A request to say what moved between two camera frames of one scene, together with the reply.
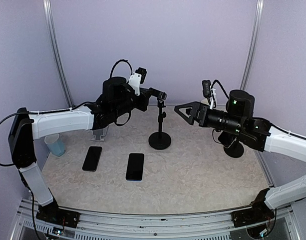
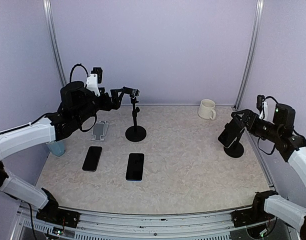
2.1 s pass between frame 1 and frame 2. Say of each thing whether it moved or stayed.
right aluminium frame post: stayed
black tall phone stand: moved
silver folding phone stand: stayed
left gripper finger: moved
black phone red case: stayed
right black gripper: moved
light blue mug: stayed
